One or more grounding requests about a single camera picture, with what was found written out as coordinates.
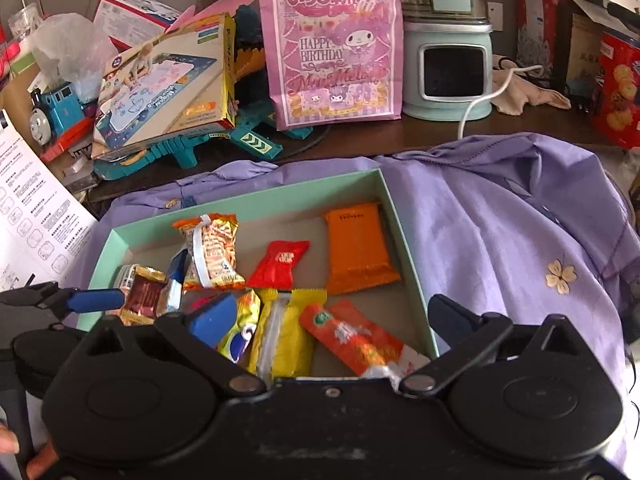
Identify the white red cardboard box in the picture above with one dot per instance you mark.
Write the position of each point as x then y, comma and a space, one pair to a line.
130, 12

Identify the red yellow rainbow candy packet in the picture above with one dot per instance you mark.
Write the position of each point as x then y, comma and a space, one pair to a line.
242, 332

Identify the long orange red snack packet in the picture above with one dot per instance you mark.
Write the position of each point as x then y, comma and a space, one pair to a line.
360, 340

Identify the flat orange snack packet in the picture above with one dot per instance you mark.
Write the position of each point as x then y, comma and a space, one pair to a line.
360, 250

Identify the small red snack packet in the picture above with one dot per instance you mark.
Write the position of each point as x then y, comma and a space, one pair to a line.
277, 265

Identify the person's left hand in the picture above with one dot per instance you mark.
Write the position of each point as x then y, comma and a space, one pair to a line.
42, 465

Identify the orange snack packet clear window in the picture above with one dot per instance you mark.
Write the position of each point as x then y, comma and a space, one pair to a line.
215, 255

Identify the beige cloth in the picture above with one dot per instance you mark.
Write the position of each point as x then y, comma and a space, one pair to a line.
530, 92

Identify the dark brown box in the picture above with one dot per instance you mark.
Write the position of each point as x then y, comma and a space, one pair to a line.
582, 55

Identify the dark red gold snack packet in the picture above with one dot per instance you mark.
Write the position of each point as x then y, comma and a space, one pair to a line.
142, 300

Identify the drawing mat toy box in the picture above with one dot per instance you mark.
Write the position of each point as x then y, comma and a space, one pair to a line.
165, 85

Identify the white instruction sheet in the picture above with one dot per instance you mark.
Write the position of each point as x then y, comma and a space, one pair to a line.
35, 210

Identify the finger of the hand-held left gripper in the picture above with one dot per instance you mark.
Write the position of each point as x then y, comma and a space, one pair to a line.
95, 300

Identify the blue white snack packet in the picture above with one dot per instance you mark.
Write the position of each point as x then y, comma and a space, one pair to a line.
175, 280

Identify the light green appliance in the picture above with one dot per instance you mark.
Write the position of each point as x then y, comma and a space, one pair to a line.
450, 105

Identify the teal cardboard box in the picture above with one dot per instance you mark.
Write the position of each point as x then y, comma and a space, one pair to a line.
250, 205

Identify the teal plastic toy track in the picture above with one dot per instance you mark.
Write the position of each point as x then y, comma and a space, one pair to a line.
255, 142

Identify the pink gift bag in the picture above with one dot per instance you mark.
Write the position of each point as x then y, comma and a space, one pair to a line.
340, 60

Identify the red blue printed box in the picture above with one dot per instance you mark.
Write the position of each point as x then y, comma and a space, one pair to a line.
537, 25

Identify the purple floral cloth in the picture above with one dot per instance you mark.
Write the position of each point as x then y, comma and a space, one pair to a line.
500, 235

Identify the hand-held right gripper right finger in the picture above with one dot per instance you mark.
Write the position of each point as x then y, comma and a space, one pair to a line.
450, 325

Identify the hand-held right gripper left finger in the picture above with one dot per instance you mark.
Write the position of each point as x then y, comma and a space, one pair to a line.
215, 320

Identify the blue toy train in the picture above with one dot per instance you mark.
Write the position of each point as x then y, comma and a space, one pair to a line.
60, 107

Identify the clear drinking glass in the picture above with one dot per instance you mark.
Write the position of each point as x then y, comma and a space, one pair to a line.
22, 22

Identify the red cookie tin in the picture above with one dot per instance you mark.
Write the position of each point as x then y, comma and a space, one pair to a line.
620, 95

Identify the yellow snack packet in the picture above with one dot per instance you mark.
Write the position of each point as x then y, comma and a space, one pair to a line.
295, 340

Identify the clear plastic bag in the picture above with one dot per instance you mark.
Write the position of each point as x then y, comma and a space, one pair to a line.
70, 50

